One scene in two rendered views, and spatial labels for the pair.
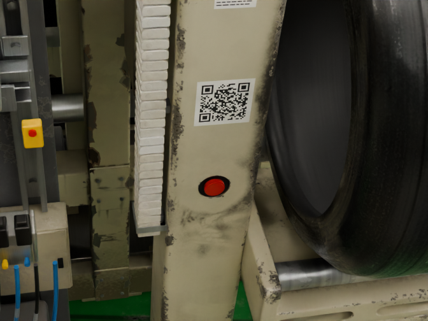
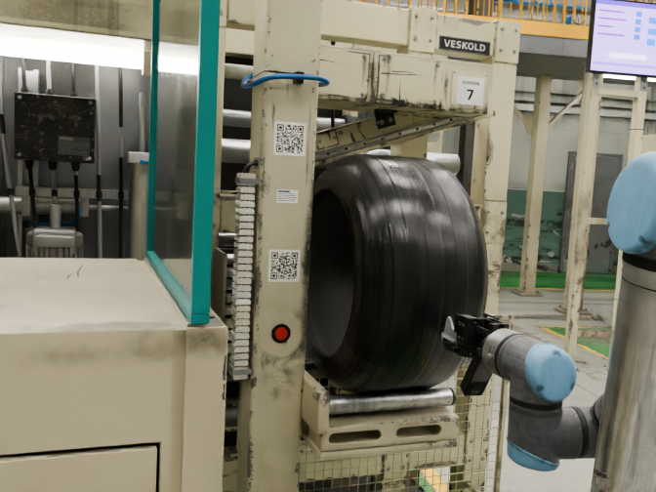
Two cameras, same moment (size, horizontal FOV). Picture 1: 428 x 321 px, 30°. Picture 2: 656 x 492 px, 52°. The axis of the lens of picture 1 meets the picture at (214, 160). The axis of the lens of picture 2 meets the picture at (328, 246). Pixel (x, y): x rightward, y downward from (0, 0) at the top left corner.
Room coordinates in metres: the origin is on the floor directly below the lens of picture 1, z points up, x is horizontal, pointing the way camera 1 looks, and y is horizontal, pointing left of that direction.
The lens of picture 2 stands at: (-0.76, 0.01, 1.43)
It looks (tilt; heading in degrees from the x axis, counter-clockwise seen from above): 6 degrees down; 356
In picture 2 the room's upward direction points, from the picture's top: 3 degrees clockwise
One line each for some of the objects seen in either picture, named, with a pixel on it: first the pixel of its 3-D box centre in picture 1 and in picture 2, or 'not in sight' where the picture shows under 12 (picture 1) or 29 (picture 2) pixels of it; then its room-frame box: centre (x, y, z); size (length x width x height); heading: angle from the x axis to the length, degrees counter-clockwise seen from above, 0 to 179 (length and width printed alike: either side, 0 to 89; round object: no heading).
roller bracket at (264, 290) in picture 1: (242, 211); (299, 387); (0.89, -0.06, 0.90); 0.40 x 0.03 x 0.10; 16
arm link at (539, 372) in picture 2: not in sight; (535, 367); (0.37, -0.45, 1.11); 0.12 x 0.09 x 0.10; 16
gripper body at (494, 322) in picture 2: not in sight; (482, 339); (0.53, -0.41, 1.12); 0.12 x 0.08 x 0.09; 16
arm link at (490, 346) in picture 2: not in sight; (505, 353); (0.45, -0.42, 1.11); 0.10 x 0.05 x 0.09; 106
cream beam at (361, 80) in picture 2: not in sight; (380, 84); (1.25, -0.27, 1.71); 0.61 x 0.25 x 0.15; 106
